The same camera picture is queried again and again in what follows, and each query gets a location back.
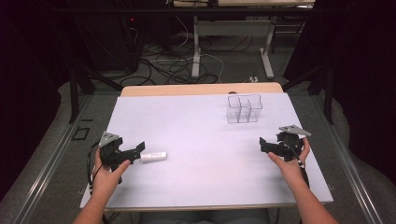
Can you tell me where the person's right hand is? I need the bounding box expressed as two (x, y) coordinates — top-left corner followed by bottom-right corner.
(267, 136), (312, 188)

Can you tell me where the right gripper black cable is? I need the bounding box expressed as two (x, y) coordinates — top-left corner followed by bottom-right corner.
(281, 140), (311, 189)

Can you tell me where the black computer tower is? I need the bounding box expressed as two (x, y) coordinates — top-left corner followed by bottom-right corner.
(76, 12), (142, 73)

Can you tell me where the white metal frame desk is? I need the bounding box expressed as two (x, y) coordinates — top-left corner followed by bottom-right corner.
(167, 0), (316, 80)

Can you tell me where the black metal stand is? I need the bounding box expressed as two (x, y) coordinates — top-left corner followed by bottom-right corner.
(281, 60), (336, 126)
(68, 57), (124, 124)

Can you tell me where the clear plastic compartment organizer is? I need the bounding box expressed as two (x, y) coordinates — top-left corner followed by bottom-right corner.
(225, 93), (263, 125)

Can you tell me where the aluminium floor rail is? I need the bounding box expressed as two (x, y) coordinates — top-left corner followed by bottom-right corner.
(11, 94), (94, 224)
(310, 92), (385, 224)

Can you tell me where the white table mat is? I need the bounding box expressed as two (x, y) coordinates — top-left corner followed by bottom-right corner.
(79, 92), (334, 210)

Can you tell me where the small white box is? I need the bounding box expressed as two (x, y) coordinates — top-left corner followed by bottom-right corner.
(140, 150), (168, 163)

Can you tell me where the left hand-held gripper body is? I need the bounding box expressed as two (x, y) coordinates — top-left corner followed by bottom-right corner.
(98, 132), (135, 185)

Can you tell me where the tangle of floor cables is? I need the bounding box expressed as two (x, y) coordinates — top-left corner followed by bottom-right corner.
(120, 15), (255, 87)

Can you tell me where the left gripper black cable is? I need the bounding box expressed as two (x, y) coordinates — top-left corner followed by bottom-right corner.
(86, 141), (106, 195)

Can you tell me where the person's left hand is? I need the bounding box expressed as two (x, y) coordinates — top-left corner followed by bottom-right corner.
(91, 147), (132, 198)

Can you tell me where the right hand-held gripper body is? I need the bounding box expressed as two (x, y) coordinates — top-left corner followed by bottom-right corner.
(275, 124), (312, 162)

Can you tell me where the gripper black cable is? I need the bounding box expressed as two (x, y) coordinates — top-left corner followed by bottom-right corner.
(86, 141), (106, 195)
(281, 140), (311, 189)

